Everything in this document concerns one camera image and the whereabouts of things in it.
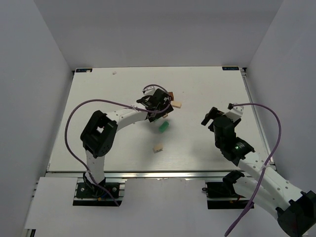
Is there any dark brown wood block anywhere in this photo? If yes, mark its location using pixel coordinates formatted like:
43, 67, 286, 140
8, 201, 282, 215
168, 92, 174, 101

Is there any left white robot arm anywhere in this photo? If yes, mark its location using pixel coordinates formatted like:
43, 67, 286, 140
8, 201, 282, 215
80, 88, 173, 185

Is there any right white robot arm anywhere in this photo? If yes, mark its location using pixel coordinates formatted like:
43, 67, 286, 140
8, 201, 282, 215
201, 104, 316, 237

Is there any green cylinder block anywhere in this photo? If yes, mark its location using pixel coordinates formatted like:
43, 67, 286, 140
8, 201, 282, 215
158, 121, 169, 133

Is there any small light wood block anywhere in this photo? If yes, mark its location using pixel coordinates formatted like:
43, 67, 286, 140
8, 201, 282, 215
153, 144, 163, 153

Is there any right blue corner label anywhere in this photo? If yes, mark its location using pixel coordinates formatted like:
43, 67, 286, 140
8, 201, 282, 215
222, 66, 239, 71

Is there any blue corner label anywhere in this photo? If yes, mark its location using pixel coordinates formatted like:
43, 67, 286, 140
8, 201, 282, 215
222, 66, 239, 71
75, 68, 92, 73

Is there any left blue corner label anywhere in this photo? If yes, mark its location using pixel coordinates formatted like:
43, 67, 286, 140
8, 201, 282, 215
75, 68, 92, 73

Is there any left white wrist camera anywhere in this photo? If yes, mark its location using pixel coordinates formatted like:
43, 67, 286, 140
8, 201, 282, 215
142, 86, 156, 96

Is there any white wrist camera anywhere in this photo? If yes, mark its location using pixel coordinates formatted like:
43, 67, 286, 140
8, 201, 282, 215
224, 103, 244, 122
142, 86, 156, 96

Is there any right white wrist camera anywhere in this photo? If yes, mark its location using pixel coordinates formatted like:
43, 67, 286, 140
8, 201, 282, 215
224, 103, 244, 122

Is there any aluminium right side rail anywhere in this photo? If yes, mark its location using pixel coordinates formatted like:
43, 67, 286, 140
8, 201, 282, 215
240, 68, 271, 155

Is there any aluminium rail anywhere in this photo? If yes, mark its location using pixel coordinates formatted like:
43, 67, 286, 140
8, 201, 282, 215
240, 68, 271, 155
45, 170, 277, 181

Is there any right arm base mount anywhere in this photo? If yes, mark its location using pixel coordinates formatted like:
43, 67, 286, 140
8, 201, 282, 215
202, 170, 248, 210

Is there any aluminium front rail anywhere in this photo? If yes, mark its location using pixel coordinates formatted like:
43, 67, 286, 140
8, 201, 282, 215
45, 170, 277, 181

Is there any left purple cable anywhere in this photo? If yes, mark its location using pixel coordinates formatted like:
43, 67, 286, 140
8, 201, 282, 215
64, 84, 171, 207

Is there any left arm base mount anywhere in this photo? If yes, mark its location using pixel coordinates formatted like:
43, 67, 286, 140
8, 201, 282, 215
73, 181, 124, 207

